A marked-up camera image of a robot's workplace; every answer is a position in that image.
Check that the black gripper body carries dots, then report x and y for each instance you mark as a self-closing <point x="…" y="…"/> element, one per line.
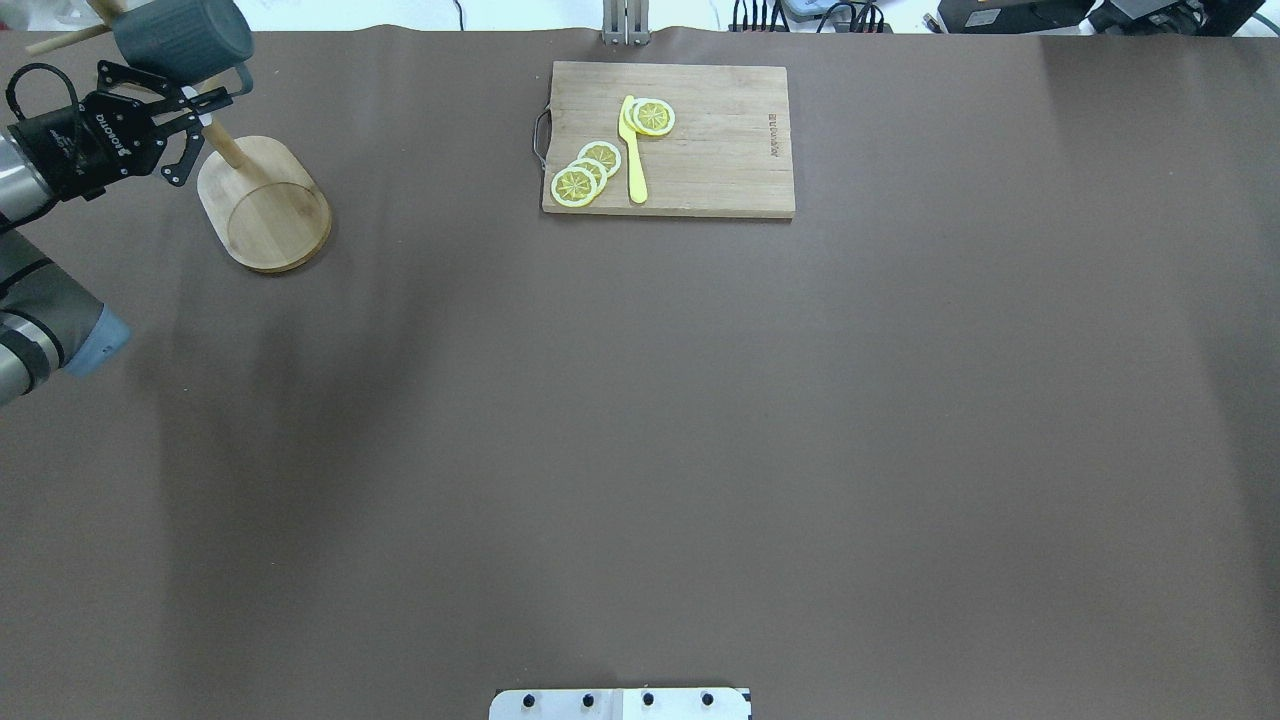
<point x="72" y="148"/>

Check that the lemon slice toy front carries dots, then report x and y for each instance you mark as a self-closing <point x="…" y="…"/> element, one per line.
<point x="652" y="117"/>

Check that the wooden cutting board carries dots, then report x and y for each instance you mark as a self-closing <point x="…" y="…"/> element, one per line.
<point x="729" y="155"/>

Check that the dark blue cup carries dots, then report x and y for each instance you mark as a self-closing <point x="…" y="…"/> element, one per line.
<point x="186" y="41"/>

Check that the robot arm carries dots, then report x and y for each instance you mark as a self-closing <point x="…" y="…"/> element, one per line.
<point x="51" y="323"/>

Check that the wooden cup storage rack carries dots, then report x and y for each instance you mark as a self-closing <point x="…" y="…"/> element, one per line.
<point x="262" y="203"/>

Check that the yellow plastic toy knife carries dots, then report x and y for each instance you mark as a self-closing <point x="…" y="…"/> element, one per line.
<point x="636" y="180"/>

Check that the aluminium frame post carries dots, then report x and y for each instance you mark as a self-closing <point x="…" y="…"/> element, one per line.
<point x="626" y="23"/>

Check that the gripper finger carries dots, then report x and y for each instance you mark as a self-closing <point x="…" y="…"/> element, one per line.
<point x="111" y="75"/>
<point x="194" y="122"/>

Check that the lemon slice toy top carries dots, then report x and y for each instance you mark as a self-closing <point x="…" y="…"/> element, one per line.
<point x="571" y="188"/>

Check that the lemon slice toy middle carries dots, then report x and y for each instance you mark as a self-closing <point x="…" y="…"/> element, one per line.
<point x="597" y="171"/>

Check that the lemon slice toy hidden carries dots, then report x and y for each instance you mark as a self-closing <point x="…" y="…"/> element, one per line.
<point x="627" y="115"/>

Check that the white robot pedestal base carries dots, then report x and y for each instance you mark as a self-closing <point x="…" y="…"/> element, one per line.
<point x="623" y="703"/>

